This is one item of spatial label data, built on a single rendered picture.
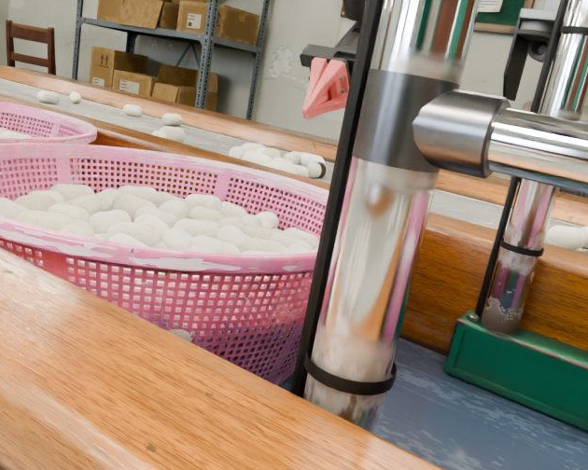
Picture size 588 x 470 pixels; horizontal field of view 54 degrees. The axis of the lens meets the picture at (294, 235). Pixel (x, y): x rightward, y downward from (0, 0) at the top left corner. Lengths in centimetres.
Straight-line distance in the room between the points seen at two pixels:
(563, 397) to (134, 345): 29
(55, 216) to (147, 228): 5
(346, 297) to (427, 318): 29
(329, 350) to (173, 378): 4
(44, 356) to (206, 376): 4
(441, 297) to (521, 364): 7
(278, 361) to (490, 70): 252
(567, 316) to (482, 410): 9
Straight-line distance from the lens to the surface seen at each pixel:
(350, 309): 15
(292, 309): 29
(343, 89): 79
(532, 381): 40
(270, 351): 31
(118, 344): 17
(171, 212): 42
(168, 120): 98
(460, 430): 35
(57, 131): 66
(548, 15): 117
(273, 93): 333
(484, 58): 280
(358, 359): 16
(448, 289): 43
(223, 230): 39
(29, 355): 17
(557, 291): 41
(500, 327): 40
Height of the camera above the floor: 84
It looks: 15 degrees down
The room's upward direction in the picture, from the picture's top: 10 degrees clockwise
